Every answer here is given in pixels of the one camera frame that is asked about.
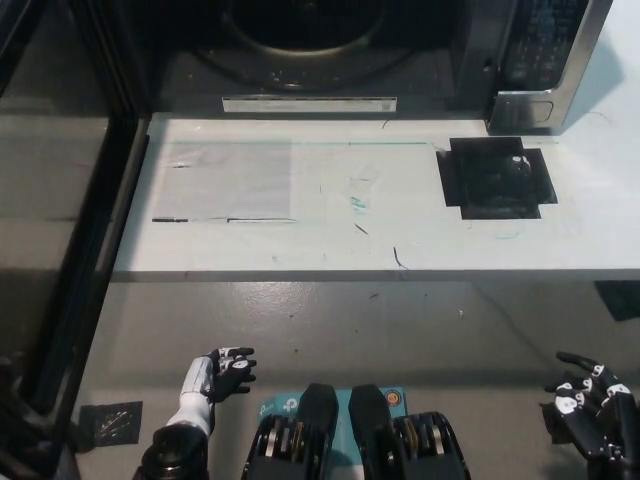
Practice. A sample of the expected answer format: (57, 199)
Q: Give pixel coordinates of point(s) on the glass microwave turntable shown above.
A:
(310, 25)

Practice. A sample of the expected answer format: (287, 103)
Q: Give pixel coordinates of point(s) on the black floor tape patch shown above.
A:
(112, 422)
(550, 425)

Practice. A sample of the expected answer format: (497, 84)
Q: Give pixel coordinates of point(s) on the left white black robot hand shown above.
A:
(227, 375)

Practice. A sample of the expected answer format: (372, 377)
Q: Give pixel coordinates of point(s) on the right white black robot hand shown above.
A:
(600, 415)

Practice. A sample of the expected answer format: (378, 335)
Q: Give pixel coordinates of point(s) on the black tape patch on table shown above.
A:
(500, 185)

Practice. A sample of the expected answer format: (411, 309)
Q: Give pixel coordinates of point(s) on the robot legs and feet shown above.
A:
(367, 440)

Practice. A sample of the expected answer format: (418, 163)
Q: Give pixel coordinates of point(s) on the silver microwave rating label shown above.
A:
(310, 104)

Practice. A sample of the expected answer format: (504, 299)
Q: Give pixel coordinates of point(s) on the clear plastic tape sheet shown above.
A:
(225, 185)

